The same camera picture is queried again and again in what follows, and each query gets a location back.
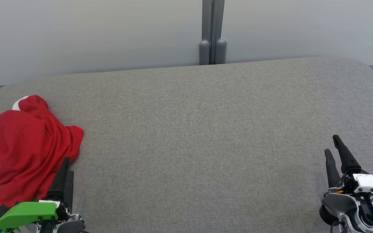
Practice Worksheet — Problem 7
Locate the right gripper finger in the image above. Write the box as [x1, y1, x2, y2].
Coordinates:
[332, 134, 362, 175]
[324, 149, 342, 189]

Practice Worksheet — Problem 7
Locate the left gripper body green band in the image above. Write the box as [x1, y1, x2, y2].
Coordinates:
[0, 199, 86, 233]

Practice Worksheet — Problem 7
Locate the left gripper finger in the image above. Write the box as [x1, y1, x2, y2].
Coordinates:
[64, 170, 74, 212]
[46, 157, 70, 201]

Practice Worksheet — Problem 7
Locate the red white striped garment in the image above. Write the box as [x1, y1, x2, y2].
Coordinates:
[0, 95, 84, 207]

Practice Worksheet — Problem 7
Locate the grey fabric sofa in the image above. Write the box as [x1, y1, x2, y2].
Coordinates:
[0, 57, 373, 233]

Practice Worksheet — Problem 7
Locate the white partition panel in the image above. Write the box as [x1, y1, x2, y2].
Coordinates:
[0, 0, 203, 91]
[224, 0, 373, 70]

